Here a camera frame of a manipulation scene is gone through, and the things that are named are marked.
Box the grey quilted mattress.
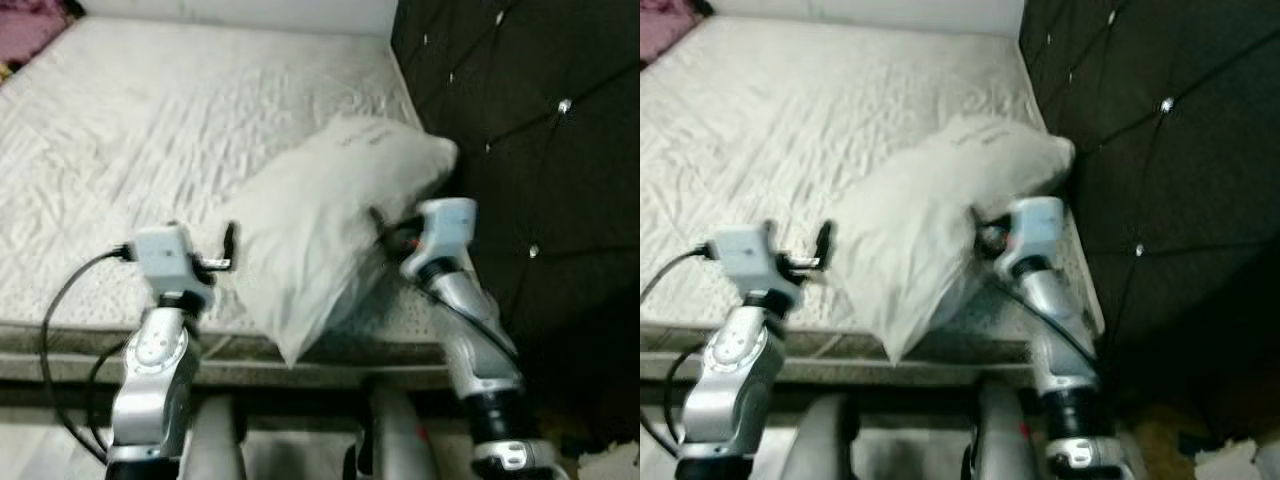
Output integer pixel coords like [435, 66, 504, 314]
[0, 15, 471, 386]
[640, 15, 1106, 386]

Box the pink cartoon print blanket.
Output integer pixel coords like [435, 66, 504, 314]
[0, 0, 71, 71]
[640, 0, 701, 66]

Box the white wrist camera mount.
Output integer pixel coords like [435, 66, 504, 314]
[130, 225, 216, 301]
[400, 198, 479, 281]
[1000, 197, 1066, 276]
[712, 225, 801, 301]

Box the dark tufted bed headboard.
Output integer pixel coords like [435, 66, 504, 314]
[1020, 0, 1280, 421]
[390, 0, 641, 441]

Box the grey right robot leg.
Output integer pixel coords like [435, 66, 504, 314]
[960, 378, 1036, 480]
[345, 385, 441, 480]

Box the grey robot leg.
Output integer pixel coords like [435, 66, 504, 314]
[960, 378, 1036, 480]
[180, 395, 249, 480]
[345, 385, 441, 480]
[780, 395, 851, 480]

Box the white pillow with handwriting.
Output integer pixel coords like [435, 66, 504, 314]
[830, 113, 1076, 366]
[215, 115, 459, 369]

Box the grey left robot leg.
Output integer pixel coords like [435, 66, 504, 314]
[180, 395, 249, 480]
[780, 395, 851, 480]

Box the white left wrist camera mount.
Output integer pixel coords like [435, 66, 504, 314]
[130, 225, 216, 301]
[712, 225, 801, 301]

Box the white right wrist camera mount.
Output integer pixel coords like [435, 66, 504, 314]
[1000, 197, 1066, 276]
[400, 198, 479, 281]

